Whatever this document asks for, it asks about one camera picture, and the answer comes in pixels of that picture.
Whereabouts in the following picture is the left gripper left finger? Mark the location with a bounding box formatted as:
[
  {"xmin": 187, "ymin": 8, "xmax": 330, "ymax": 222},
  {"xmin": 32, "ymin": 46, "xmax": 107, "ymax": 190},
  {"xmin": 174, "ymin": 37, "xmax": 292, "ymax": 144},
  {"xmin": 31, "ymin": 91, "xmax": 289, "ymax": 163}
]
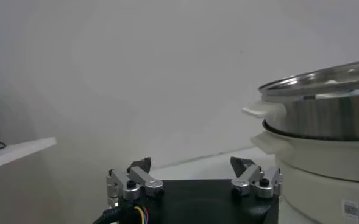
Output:
[{"xmin": 105, "ymin": 156, "xmax": 165, "ymax": 208}]

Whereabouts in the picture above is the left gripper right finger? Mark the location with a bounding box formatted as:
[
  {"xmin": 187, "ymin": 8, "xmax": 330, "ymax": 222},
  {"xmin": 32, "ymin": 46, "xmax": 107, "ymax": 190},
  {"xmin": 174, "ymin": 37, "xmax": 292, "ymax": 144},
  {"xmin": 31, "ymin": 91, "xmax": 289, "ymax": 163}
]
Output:
[{"xmin": 230, "ymin": 156, "xmax": 283, "ymax": 200}]

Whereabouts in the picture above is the steel perforated steamer basket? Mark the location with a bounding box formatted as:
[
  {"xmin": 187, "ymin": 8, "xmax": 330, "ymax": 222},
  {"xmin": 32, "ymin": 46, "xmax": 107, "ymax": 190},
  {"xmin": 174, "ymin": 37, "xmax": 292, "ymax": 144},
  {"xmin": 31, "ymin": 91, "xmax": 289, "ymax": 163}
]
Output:
[{"xmin": 241, "ymin": 58, "xmax": 359, "ymax": 141}]

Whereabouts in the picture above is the cream electric cooker base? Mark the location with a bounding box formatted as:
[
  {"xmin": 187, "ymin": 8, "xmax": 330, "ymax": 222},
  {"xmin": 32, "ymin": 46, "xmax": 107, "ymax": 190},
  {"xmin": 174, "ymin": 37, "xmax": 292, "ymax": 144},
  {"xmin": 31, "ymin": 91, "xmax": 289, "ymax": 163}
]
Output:
[{"xmin": 251, "ymin": 127, "xmax": 359, "ymax": 224}]

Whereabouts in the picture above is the small white side table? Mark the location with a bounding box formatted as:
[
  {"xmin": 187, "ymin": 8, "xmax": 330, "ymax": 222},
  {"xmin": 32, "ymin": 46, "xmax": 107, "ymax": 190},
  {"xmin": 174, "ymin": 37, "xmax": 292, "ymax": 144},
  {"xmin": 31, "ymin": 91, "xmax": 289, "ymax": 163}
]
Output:
[{"xmin": 0, "ymin": 136, "xmax": 57, "ymax": 173}]

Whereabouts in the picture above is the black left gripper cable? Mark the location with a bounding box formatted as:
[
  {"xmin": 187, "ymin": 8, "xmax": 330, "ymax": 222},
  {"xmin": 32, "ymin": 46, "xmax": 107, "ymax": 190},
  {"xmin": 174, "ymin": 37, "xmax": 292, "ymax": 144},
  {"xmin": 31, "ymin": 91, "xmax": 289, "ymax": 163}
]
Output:
[{"xmin": 92, "ymin": 205, "xmax": 151, "ymax": 224}]

